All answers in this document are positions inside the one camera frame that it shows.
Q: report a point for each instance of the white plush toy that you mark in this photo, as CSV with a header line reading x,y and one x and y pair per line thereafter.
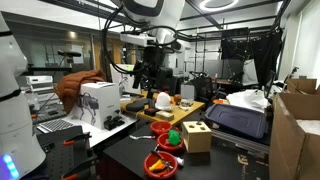
x,y
163,101

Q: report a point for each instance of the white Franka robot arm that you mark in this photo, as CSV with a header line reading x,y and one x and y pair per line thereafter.
x,y
16,116

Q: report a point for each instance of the black camera on stand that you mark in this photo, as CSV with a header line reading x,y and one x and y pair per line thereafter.
x,y
69,53

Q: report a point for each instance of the white paper pile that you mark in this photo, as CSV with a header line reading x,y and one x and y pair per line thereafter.
x,y
248,100

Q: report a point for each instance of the wooden shape sorter box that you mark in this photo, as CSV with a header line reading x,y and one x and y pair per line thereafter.
x,y
196,140

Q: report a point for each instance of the yellow toy banana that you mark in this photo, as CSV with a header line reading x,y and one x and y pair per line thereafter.
x,y
153,167

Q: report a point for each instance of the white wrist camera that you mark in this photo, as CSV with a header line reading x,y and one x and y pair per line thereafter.
x,y
136,39

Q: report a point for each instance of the black perforated board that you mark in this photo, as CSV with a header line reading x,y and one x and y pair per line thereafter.
x,y
56,156

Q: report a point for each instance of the white computer monitor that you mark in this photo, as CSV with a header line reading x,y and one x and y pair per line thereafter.
x,y
123,78

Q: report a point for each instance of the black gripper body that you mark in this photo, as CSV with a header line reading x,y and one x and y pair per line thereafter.
x,y
154,61

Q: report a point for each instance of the wooden table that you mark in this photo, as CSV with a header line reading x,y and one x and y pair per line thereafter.
x,y
181,115

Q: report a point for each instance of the small tan cardboard box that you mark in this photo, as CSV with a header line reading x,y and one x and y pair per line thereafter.
x,y
165,115

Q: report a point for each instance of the black pouch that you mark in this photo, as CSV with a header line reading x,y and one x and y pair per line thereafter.
x,y
137,105

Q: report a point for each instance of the black office chair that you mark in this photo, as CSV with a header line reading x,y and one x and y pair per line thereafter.
x,y
202,88

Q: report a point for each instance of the clear glass jar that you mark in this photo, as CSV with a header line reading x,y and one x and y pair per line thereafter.
x,y
186,104

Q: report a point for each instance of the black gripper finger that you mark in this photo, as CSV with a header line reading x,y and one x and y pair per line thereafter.
x,y
165,79
137,75

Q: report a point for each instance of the silver keyboard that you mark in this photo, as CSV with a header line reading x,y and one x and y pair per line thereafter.
x,y
55,125

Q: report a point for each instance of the red plastic bowl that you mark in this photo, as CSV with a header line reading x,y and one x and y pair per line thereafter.
x,y
160,127
160,174
165,145

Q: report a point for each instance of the brown puffer jacket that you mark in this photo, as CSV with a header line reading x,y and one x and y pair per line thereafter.
x,y
73,86

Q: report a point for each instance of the orange toy fruit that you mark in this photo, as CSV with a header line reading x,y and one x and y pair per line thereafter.
x,y
162,166

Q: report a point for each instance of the blue white toothpaste tube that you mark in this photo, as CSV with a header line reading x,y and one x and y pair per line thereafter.
x,y
179,161

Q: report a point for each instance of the white desk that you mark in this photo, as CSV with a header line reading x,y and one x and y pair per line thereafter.
x,y
96,133

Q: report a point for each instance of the dark blue bin lid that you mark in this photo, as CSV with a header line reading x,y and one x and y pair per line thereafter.
x,y
238,120

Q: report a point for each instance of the black curtain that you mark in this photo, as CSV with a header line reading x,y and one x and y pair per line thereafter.
x,y
263,53

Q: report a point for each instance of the open cardboard box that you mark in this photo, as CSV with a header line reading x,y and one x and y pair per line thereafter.
x,y
301,86

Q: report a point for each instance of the large cardboard box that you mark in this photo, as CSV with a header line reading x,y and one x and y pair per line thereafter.
x,y
290,146

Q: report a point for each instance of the white lab instrument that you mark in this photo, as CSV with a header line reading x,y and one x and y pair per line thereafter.
x,y
39,83

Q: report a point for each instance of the brown ball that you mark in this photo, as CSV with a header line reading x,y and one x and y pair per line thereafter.
x,y
177,99

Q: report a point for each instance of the green plastic toy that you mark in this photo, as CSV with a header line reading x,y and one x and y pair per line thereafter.
x,y
174,137

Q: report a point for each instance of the grey box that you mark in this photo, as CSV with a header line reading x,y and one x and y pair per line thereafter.
x,y
187,91

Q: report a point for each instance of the white robot dog box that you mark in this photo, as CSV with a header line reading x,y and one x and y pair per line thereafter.
x,y
100,103

